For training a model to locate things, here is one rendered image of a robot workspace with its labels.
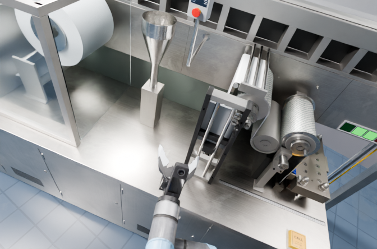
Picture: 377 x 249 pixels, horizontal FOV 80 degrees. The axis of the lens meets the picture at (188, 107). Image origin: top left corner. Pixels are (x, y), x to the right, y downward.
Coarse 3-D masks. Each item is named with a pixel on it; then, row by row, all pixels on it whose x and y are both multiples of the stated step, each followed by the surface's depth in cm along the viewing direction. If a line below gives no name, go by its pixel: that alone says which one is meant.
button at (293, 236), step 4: (288, 232) 102; (292, 232) 100; (296, 232) 100; (288, 236) 100; (292, 236) 99; (296, 236) 99; (300, 236) 99; (304, 236) 100; (288, 240) 99; (292, 240) 98; (296, 240) 98; (300, 240) 98; (304, 240) 99; (288, 244) 98; (292, 244) 96; (296, 244) 97; (300, 244) 97; (304, 244) 97; (296, 248) 96; (300, 248) 96; (304, 248) 96
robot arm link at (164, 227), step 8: (160, 216) 64; (168, 216) 64; (152, 224) 64; (160, 224) 62; (168, 224) 62; (176, 224) 64; (152, 232) 62; (160, 232) 61; (168, 232) 61; (152, 240) 60; (160, 240) 59; (168, 240) 60; (152, 248) 58; (160, 248) 58; (168, 248) 59
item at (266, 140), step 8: (272, 104) 112; (272, 112) 107; (280, 112) 111; (272, 120) 103; (280, 120) 108; (264, 128) 100; (272, 128) 100; (280, 128) 105; (256, 136) 99; (264, 136) 98; (272, 136) 96; (256, 144) 103; (264, 144) 101; (272, 144) 99; (264, 152) 103; (272, 152) 102
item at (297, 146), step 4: (296, 140) 92; (300, 140) 91; (304, 140) 90; (292, 144) 92; (296, 144) 92; (300, 144) 91; (304, 144) 90; (308, 144) 90; (292, 148) 94; (296, 148) 93; (300, 148) 92; (304, 148) 92; (308, 148) 91; (296, 152) 94; (300, 152) 94
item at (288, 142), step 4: (308, 100) 108; (292, 136) 92; (296, 136) 91; (300, 136) 90; (304, 136) 90; (288, 140) 94; (292, 140) 93; (308, 140) 90; (312, 140) 89; (288, 144) 95; (312, 144) 91; (288, 148) 96; (312, 148) 92; (292, 152) 97; (308, 152) 94
